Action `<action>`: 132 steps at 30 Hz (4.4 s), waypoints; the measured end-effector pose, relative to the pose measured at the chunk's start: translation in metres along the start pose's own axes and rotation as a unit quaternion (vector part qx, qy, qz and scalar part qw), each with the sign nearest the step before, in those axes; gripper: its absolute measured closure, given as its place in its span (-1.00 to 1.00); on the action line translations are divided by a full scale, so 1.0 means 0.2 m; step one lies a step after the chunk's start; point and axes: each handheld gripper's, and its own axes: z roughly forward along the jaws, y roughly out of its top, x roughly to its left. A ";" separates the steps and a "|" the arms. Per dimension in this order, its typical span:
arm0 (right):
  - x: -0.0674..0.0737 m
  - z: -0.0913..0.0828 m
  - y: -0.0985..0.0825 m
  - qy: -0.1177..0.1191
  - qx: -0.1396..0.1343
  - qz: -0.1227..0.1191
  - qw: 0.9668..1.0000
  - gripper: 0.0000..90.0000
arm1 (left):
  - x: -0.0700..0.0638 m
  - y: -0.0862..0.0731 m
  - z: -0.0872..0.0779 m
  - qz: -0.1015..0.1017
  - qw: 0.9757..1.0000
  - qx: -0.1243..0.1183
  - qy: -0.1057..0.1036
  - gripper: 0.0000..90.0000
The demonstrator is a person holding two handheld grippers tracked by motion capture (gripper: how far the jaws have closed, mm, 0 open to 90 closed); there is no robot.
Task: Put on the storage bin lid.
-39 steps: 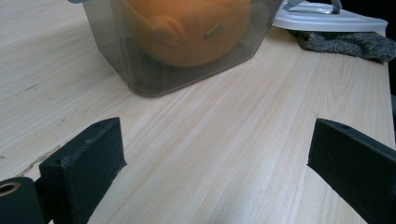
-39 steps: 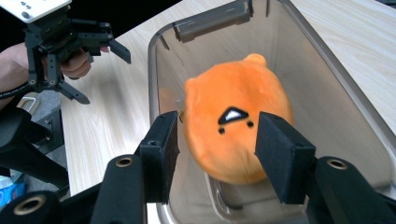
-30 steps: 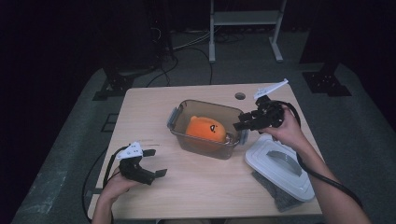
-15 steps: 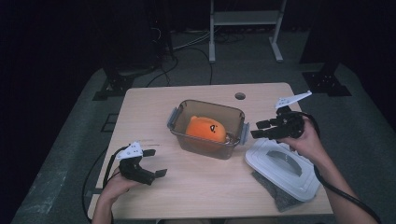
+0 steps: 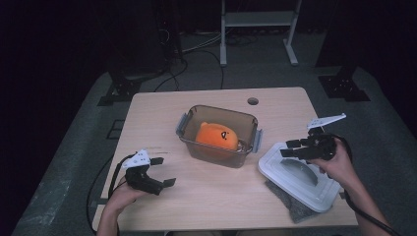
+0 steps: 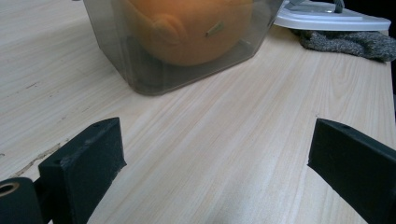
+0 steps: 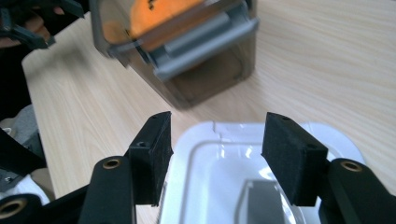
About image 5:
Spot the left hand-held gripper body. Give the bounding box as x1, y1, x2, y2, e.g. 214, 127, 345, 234
121, 148, 165, 197

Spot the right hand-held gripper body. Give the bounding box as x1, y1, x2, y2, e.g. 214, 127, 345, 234
303, 112, 347, 161

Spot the white lid with grey handle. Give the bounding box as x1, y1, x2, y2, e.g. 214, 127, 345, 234
258, 141, 342, 213

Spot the grey fuzzy cloth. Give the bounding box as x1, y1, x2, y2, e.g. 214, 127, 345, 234
265, 179, 321, 224

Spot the translucent brown storage box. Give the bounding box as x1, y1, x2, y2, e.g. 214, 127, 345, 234
175, 104, 264, 169

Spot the orange plush toy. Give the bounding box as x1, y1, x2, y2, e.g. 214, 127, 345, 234
195, 121, 240, 151

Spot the person's left hand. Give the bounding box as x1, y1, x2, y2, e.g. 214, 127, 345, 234
104, 176, 149, 212

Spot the person's right hand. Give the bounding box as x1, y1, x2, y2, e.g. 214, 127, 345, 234
309, 137, 362, 190

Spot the black stand base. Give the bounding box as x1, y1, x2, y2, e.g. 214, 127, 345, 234
318, 65, 372, 102
96, 70, 142, 107

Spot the white metal stand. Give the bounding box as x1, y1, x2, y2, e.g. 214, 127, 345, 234
219, 0, 303, 68

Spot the left hand-held gripper cable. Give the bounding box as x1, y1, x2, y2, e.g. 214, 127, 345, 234
107, 153, 137, 200

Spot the hand-held gripper cable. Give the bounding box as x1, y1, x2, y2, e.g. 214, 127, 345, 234
332, 133, 402, 236
107, 153, 137, 200

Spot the thin black floor cable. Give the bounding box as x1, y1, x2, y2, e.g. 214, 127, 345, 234
86, 156, 114, 236

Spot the black table bracket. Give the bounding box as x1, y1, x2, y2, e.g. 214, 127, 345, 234
89, 197, 111, 209

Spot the right hand-held gripper cable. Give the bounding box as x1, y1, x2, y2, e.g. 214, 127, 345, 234
332, 133, 402, 236

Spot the white floor cable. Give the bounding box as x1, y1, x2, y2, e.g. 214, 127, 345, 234
181, 31, 223, 54

